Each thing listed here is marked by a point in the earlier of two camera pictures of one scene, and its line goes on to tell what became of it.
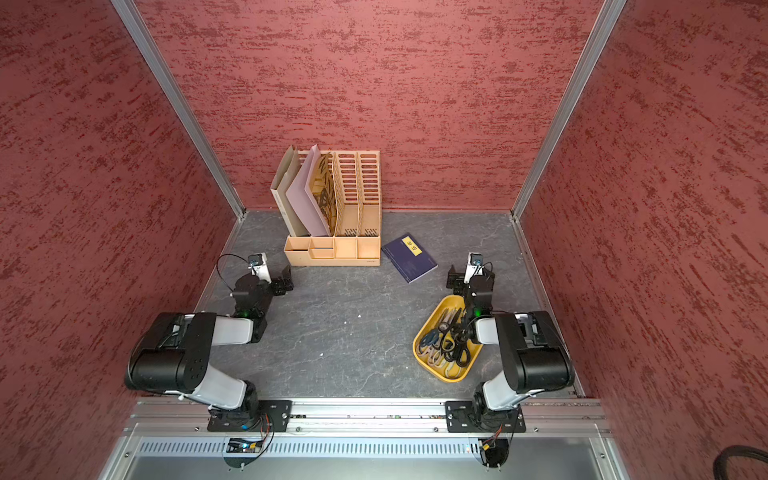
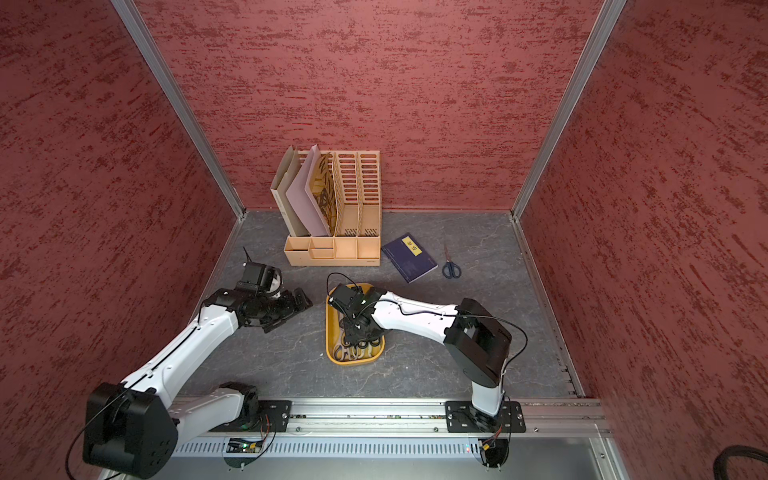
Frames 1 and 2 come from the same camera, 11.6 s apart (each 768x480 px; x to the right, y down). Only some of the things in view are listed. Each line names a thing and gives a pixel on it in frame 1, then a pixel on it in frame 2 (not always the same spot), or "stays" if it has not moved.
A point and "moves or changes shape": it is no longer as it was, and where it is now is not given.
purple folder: [300, 201] stays
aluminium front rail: [543, 416] stays
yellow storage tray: [443, 343] moves or changes shape
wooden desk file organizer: [346, 190] stays
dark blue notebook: [409, 257] stays
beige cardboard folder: [280, 188] stays
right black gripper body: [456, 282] to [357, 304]
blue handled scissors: [433, 337] moves or changes shape
